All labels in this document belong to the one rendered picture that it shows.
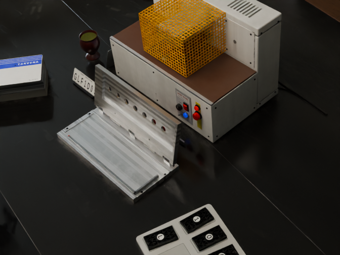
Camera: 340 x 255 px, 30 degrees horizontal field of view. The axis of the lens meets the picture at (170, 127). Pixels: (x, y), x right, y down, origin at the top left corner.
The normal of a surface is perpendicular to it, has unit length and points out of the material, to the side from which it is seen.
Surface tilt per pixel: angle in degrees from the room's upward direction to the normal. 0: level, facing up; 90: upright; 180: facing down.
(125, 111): 76
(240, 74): 0
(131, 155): 0
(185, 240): 0
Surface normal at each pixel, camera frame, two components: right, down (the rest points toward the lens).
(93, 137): -0.08, -0.69
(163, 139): -0.74, 0.35
